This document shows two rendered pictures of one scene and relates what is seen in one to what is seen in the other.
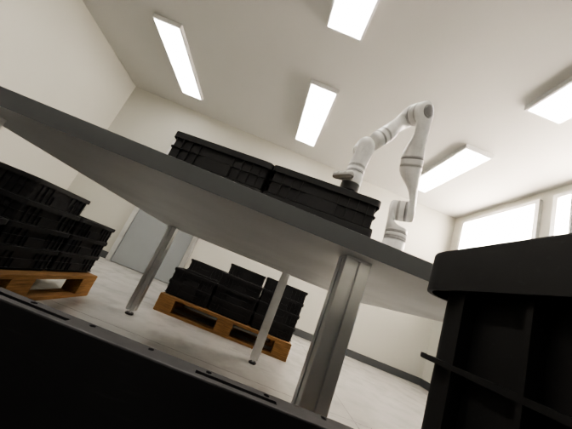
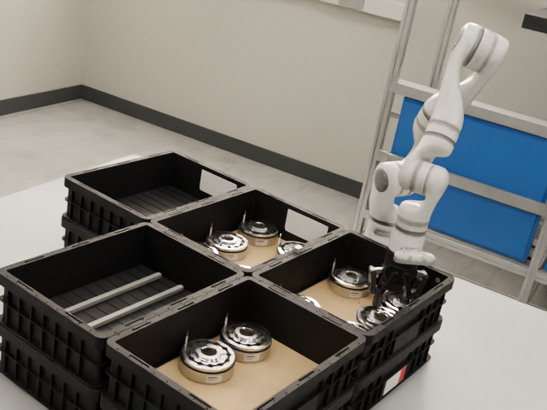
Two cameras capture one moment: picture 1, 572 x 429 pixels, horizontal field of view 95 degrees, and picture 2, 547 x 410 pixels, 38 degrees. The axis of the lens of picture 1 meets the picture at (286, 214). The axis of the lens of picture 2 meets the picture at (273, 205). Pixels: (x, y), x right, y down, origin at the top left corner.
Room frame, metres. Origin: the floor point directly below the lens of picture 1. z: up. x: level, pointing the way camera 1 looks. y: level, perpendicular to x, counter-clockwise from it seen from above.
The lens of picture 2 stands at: (0.50, 1.38, 1.70)
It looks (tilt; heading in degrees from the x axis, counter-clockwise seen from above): 23 degrees down; 296
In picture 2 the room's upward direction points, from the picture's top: 11 degrees clockwise
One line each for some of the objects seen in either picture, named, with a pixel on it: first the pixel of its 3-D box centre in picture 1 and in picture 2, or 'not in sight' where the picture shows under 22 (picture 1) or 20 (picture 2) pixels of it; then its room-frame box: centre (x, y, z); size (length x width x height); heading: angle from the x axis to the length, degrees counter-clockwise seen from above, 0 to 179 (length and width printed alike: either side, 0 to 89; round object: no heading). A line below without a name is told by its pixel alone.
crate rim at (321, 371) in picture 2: (231, 167); (242, 344); (1.04, 0.29, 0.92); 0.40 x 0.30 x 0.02; 83
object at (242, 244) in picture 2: not in sight; (227, 241); (1.35, -0.15, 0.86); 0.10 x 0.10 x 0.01
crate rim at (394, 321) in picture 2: (321, 199); (356, 281); (0.99, -0.11, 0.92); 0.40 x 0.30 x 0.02; 83
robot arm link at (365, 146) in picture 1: (361, 156); (422, 197); (0.92, -0.19, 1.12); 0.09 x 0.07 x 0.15; 2
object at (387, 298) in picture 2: not in sight; (403, 303); (0.90, -0.21, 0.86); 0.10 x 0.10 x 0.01
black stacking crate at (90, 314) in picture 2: not in sight; (124, 298); (1.34, 0.25, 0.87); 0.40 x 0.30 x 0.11; 83
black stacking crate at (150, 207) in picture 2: not in sight; (159, 202); (1.59, -0.18, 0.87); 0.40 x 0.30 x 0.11; 83
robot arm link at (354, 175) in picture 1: (350, 175); (410, 241); (0.91, -0.17, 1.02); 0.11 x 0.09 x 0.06; 129
